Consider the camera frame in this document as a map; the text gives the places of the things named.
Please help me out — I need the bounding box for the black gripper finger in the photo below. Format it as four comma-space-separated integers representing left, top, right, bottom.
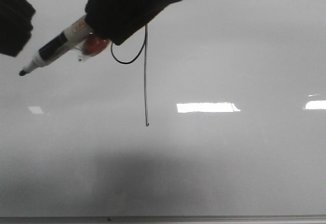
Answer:
1, 0, 36, 57
85, 0, 182, 45

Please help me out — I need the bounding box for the black and white whiteboard marker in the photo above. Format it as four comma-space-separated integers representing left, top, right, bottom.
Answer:
18, 14, 111, 77

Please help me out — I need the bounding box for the white whiteboard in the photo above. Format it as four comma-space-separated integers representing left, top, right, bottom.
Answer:
1, 0, 325, 216

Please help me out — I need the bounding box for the grey aluminium whiteboard frame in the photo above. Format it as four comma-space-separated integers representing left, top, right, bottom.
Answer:
1, 214, 325, 223

